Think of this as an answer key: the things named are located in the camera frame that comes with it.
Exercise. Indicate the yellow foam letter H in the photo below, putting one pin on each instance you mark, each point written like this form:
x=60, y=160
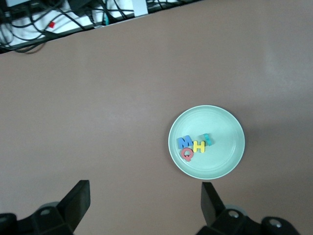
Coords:
x=199, y=146

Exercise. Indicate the grey metal post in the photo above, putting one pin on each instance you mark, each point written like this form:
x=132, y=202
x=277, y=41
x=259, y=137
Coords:
x=139, y=7

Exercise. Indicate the brown table cover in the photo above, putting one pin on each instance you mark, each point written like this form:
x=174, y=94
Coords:
x=97, y=110

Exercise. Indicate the red foam letter Q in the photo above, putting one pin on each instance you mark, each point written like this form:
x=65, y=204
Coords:
x=187, y=154

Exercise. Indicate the teal foam letter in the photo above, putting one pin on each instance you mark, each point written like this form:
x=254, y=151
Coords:
x=207, y=139

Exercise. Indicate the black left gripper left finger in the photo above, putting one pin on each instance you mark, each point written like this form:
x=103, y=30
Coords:
x=71, y=210

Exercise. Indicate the blue foam letter W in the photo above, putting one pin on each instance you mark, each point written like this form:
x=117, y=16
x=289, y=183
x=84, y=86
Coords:
x=184, y=143

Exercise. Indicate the pale green plate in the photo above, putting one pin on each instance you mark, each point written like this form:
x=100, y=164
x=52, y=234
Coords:
x=220, y=161

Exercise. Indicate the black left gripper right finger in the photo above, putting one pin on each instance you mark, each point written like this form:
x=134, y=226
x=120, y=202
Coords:
x=215, y=215

